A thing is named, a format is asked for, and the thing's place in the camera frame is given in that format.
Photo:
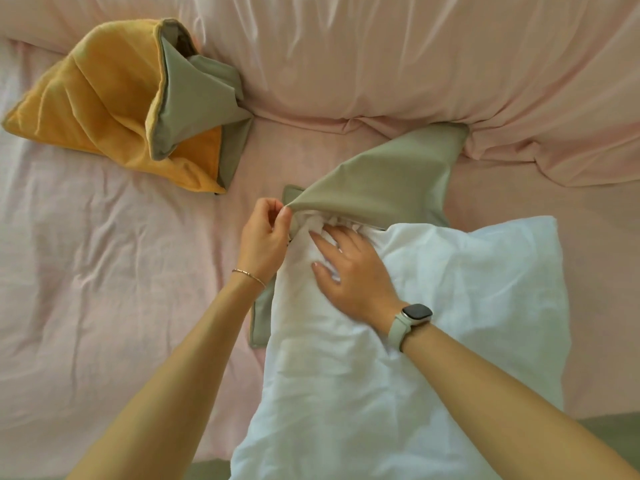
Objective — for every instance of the white smartwatch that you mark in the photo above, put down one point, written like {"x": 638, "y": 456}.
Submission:
{"x": 400, "y": 329}

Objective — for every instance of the white pillow insert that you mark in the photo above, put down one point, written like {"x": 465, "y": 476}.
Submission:
{"x": 475, "y": 304}

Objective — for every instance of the person's right forearm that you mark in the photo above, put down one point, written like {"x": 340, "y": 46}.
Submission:
{"x": 500, "y": 409}

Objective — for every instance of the person's left hand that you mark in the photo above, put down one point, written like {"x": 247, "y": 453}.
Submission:
{"x": 262, "y": 244}

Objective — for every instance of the pink ruffled duvet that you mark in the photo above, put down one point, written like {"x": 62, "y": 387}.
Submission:
{"x": 450, "y": 59}

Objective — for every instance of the grey and orange pillowcase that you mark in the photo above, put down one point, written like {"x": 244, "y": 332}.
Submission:
{"x": 110, "y": 94}
{"x": 390, "y": 184}

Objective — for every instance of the pink bed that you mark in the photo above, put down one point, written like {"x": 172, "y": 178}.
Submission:
{"x": 100, "y": 294}

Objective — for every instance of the person's right hand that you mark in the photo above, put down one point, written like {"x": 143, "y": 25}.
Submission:
{"x": 360, "y": 284}

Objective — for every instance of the person's left forearm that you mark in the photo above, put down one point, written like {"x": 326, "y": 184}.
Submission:
{"x": 165, "y": 394}

